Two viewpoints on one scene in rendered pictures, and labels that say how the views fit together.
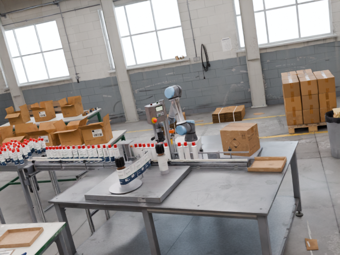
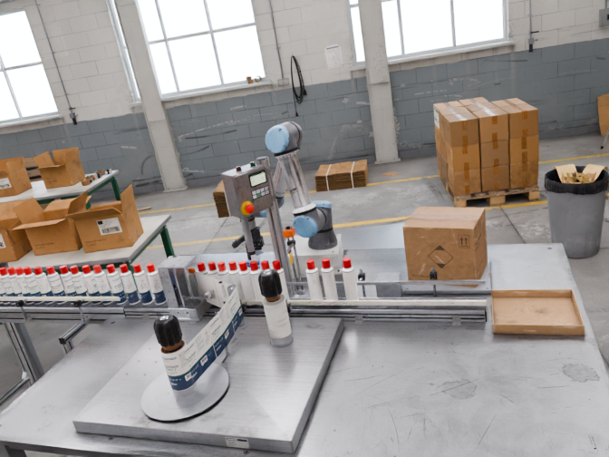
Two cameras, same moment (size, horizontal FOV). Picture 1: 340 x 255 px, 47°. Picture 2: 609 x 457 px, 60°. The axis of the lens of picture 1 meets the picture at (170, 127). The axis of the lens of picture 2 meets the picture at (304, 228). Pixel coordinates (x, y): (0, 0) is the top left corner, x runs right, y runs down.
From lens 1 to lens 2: 1.77 m
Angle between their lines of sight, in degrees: 10
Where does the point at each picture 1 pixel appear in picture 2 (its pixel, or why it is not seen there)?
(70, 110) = (58, 175)
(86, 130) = (85, 221)
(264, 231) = not seen: outside the picture
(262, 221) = not seen: outside the picture
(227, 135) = (422, 238)
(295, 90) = (469, 134)
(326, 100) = (522, 151)
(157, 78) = (215, 116)
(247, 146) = (472, 265)
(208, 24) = (303, 20)
